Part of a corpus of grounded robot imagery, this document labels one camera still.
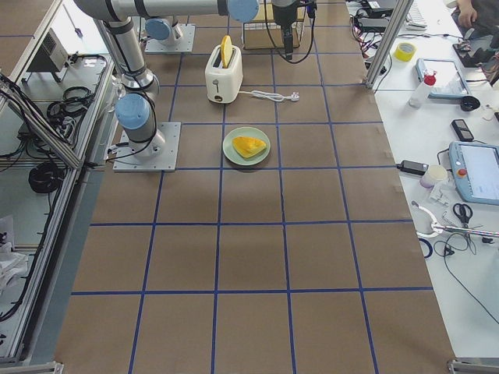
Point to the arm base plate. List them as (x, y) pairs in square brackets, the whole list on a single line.
[(160, 155), (184, 46)]

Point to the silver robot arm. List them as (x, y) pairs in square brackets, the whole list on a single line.
[(165, 31), (114, 19)]

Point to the green plate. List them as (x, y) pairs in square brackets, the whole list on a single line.
[(234, 157)]

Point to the blue teach pendant near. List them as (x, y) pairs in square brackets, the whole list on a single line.
[(474, 167)]

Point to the white paper cup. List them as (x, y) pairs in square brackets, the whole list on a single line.
[(434, 174)]

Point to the black scissors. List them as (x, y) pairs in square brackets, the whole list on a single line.
[(463, 212)]

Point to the blue teach pendant far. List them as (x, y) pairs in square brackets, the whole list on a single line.
[(450, 82)]

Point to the triangular bread bun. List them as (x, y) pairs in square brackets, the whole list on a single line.
[(247, 146)]

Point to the wire grid basket with wood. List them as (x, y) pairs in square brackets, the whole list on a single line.
[(262, 32)]

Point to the white toaster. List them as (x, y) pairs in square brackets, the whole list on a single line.
[(223, 84)]

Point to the yellow tape roll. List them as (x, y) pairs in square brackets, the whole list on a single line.
[(404, 51)]

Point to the aluminium frame post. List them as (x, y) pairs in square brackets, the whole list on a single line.
[(391, 32)]

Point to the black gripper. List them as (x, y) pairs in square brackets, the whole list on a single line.
[(283, 15)]

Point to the blue teach pendant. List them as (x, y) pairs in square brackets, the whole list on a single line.
[(450, 82), (474, 167)]

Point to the toast slice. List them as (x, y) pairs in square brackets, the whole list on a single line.
[(226, 51)]

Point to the white spray bottle red cap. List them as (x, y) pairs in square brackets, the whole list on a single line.
[(422, 92)]

